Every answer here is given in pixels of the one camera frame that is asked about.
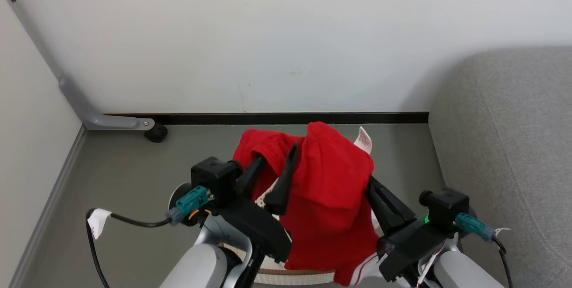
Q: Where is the grey metal frame leg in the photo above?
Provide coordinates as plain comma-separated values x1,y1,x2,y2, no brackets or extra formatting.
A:
0,0,156,131

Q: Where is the white laundry basket brown rim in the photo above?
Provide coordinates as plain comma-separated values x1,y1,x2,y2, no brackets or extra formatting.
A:
219,181,340,287

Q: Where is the black cable with teal connector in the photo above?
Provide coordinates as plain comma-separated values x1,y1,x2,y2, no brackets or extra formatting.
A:
456,213,513,288
85,186,211,288

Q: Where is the black baseboard strip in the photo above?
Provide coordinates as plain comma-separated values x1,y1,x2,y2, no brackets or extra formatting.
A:
104,112,429,125

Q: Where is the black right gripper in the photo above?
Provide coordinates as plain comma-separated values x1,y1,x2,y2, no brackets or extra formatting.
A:
366,176,452,282

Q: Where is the grey baseboard strip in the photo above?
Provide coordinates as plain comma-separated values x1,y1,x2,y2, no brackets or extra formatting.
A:
9,126,86,288

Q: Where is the red garment with white trim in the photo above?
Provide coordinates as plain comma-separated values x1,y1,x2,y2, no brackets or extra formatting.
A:
232,121,381,287

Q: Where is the black round frame foot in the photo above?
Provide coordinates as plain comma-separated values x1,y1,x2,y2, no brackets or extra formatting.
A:
144,123,168,143

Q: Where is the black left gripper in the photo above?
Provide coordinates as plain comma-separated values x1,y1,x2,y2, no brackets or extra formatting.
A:
214,143,300,263

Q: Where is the grey fabric sofa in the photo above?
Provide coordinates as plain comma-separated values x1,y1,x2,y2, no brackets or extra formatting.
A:
428,47,572,288

